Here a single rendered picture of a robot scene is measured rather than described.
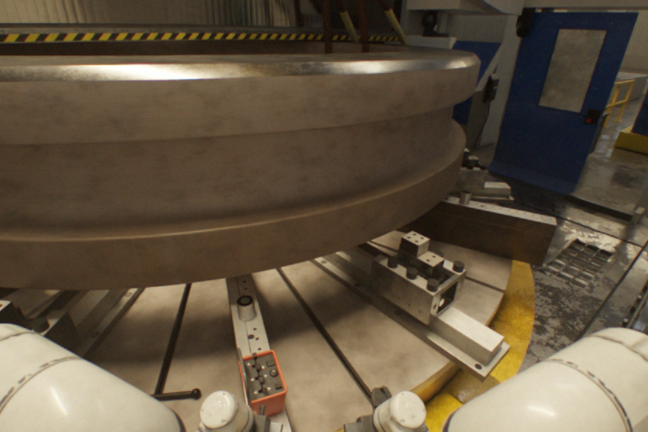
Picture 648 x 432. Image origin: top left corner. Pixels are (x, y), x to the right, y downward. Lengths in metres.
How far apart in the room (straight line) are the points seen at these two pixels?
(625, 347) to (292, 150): 1.40
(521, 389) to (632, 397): 0.11
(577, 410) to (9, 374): 0.58
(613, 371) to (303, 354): 1.74
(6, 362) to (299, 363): 1.67
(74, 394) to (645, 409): 0.59
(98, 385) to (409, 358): 1.83
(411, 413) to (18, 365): 0.79
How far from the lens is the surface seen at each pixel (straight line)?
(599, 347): 0.55
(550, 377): 0.48
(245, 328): 1.72
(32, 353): 0.52
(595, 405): 0.48
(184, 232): 1.59
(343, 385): 1.98
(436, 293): 2.00
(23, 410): 0.47
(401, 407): 0.98
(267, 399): 1.33
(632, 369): 0.54
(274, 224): 1.61
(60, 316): 2.13
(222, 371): 2.07
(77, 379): 0.47
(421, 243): 2.09
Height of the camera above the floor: 1.90
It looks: 28 degrees down
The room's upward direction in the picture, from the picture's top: 2 degrees clockwise
